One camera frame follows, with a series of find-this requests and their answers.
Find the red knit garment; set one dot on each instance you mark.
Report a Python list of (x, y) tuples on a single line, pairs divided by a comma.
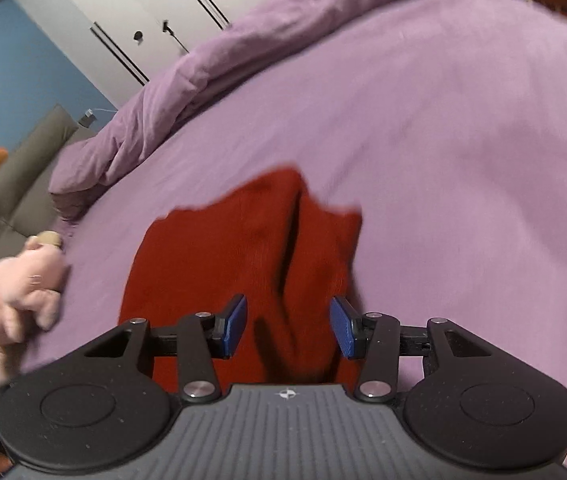
[(213, 260)]

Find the white wall charger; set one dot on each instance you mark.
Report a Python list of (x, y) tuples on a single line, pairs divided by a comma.
[(87, 119)]

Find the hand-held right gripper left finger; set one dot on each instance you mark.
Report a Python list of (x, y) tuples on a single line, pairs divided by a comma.
[(233, 326)]

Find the purple duvet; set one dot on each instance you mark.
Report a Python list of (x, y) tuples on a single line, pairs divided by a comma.
[(213, 75)]

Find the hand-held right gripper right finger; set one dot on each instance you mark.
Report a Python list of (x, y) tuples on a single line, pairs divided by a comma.
[(343, 328)]

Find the white wardrobe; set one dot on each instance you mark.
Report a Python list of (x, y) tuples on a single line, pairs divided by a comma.
[(128, 10)]

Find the pink plush pig toy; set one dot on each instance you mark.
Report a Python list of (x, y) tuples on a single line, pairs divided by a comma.
[(18, 290)]

